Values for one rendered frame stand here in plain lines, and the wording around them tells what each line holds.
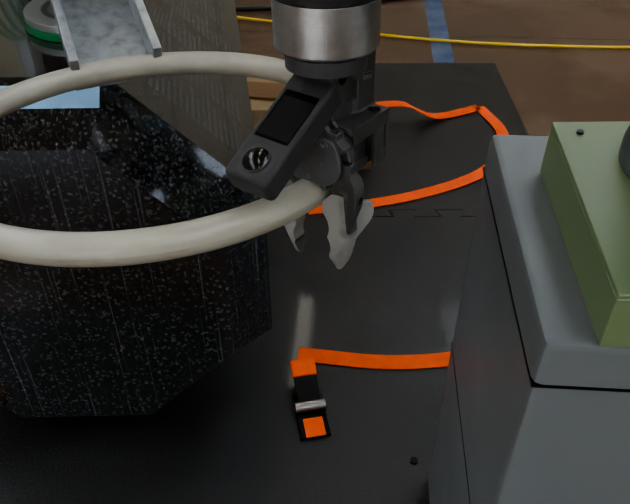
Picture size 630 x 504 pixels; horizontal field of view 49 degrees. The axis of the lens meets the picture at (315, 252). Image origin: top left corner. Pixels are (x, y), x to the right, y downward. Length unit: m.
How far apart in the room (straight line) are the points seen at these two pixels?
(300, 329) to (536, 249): 1.12
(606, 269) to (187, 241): 0.38
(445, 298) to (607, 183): 1.20
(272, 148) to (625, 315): 0.35
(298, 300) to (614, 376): 1.28
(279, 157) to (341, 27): 0.11
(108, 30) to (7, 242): 0.54
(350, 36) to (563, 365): 0.37
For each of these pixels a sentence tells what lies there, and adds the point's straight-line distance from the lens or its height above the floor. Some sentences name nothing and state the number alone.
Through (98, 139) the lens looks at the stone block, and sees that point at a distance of 1.17.
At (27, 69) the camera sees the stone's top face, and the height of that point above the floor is 0.84.
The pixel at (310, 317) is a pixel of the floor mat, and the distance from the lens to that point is 1.86.
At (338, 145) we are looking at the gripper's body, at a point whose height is 1.02.
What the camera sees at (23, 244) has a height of 0.97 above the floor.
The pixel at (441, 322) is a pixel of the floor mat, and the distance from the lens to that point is 1.88.
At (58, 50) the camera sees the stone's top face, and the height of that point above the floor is 0.84.
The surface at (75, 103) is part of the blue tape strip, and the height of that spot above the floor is 0.81.
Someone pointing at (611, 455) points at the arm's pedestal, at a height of 0.68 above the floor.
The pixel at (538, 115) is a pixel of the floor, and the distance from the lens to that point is 2.94.
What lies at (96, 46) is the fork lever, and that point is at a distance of 1.07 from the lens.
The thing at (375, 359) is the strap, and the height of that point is 0.02.
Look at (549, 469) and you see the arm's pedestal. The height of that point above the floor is 0.65.
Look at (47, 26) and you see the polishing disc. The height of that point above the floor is 0.87.
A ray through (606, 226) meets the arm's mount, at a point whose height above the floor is 0.92.
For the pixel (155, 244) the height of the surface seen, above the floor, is 0.97.
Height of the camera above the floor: 1.33
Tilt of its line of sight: 40 degrees down
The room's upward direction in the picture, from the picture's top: straight up
